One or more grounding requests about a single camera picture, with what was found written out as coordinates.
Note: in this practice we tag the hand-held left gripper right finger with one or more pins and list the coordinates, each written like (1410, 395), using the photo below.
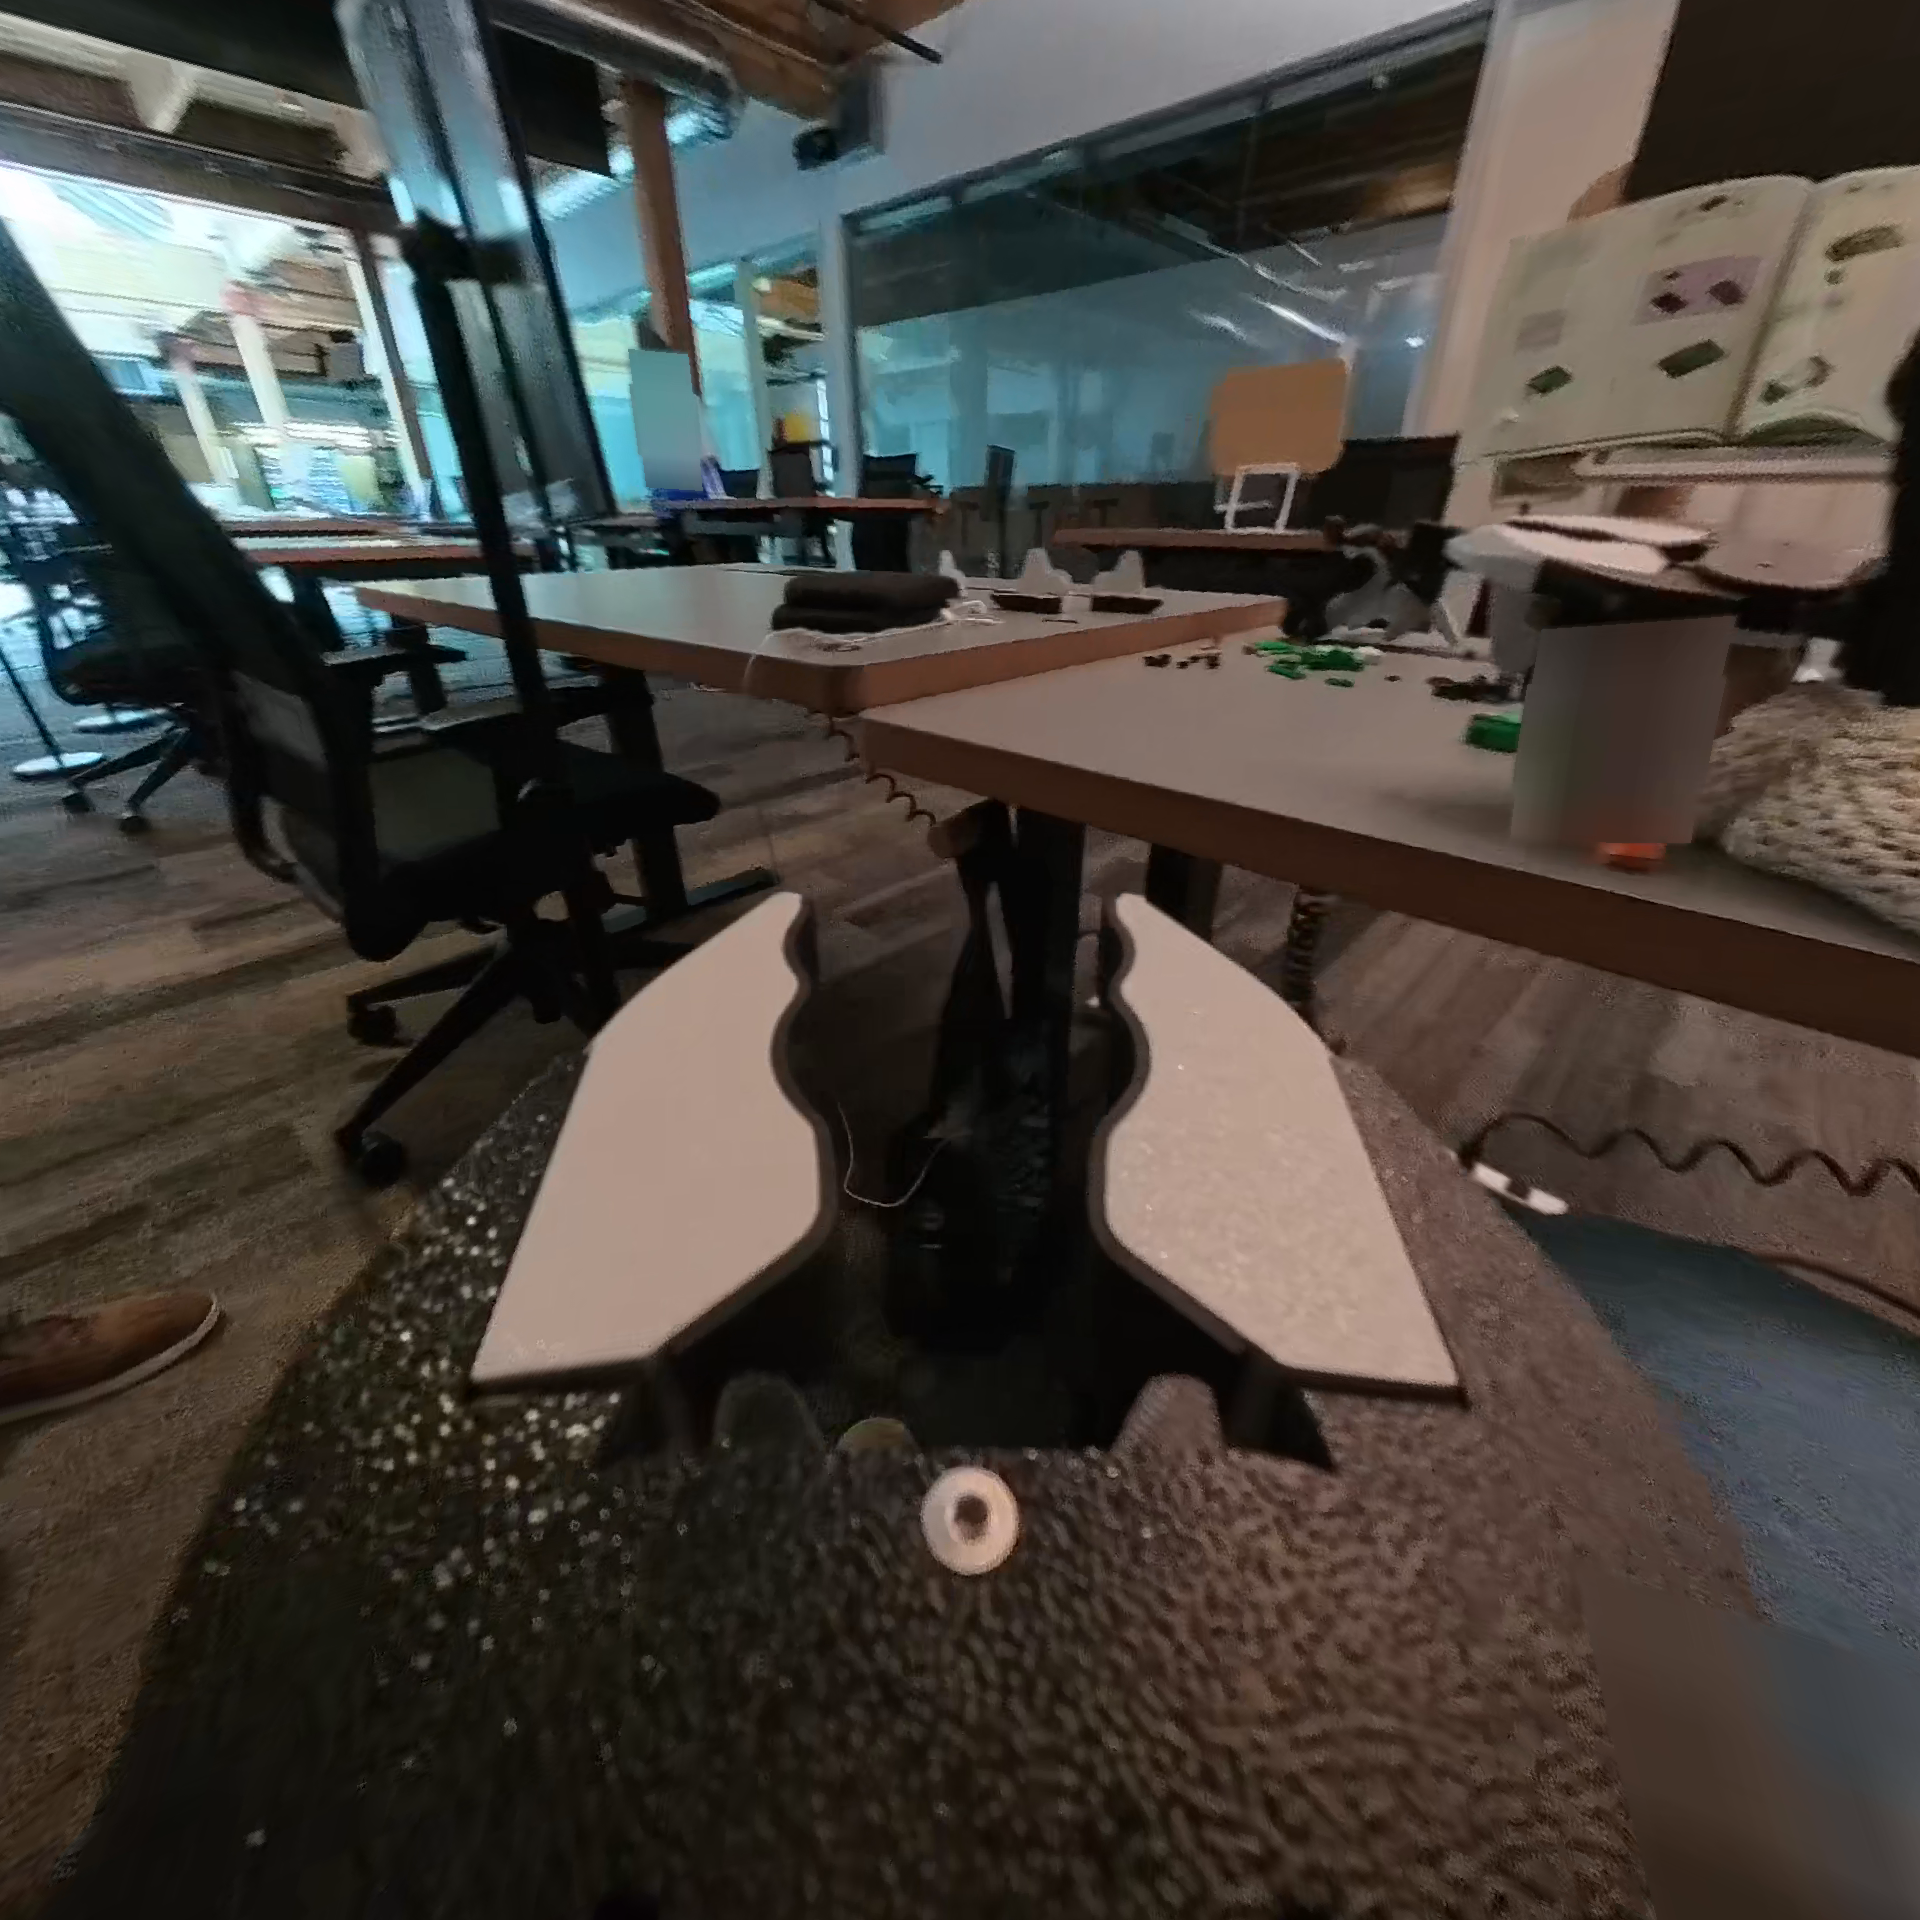
(1277, 1185)

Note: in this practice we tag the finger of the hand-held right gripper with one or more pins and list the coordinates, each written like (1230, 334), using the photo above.
(1483, 558)
(1606, 532)

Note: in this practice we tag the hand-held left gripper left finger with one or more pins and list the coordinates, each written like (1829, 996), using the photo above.
(661, 1155)

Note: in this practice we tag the person's right forearm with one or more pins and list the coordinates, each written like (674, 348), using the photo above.
(1816, 810)

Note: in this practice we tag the scattered black lego pieces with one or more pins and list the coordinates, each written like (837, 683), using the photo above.
(1185, 656)

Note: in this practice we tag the pile of dark green pieces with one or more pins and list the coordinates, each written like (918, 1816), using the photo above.
(1477, 690)

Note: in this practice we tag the pile of bright green pieces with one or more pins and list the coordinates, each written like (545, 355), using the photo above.
(1319, 662)

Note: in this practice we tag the open instruction booklet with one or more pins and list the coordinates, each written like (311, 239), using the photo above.
(1651, 316)

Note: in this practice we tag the orange brick separator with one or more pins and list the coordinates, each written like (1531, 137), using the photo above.
(1627, 855)

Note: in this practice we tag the white wedge-shaped part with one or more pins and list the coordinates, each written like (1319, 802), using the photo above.
(1125, 574)
(1037, 570)

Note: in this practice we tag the black mesh office chair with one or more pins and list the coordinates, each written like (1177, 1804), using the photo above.
(299, 780)

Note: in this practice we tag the grey wood-edged table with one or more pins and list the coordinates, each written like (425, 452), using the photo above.
(674, 599)

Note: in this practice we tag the black oval pad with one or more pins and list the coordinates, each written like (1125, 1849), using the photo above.
(869, 588)
(862, 617)

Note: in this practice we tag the brown office desk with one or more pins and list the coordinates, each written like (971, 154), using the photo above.
(810, 511)
(376, 546)

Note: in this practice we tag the whiteboard on black stand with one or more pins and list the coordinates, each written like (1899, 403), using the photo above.
(450, 148)

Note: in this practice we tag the tan chair with white frame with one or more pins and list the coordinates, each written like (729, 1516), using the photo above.
(1282, 411)

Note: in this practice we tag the black wall camera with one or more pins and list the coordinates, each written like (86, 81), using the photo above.
(818, 146)

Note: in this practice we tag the wooden support post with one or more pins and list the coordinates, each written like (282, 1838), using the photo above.
(661, 225)

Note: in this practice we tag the spiral metal air duct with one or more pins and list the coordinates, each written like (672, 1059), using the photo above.
(698, 76)

